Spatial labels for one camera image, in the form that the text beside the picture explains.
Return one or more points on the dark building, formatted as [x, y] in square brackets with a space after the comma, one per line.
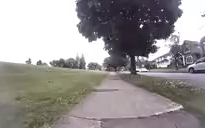
[191, 53]

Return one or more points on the thin tree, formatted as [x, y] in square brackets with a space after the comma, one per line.
[175, 50]

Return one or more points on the grass verge strip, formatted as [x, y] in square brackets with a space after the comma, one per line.
[176, 90]

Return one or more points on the distant group of trees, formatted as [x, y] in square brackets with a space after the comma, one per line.
[70, 62]

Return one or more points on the white house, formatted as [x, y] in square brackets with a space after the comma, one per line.
[163, 60]

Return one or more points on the large dark leafy tree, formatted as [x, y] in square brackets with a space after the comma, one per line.
[130, 26]

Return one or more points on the grey concrete pavement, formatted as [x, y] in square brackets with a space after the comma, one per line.
[116, 100]

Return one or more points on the grey asphalt road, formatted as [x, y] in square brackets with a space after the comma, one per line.
[190, 78]

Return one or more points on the white car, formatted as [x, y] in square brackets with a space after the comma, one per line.
[142, 70]
[203, 65]

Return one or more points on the wide grass field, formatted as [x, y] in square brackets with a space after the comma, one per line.
[40, 90]

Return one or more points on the house lawn grass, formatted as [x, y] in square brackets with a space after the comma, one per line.
[170, 70]

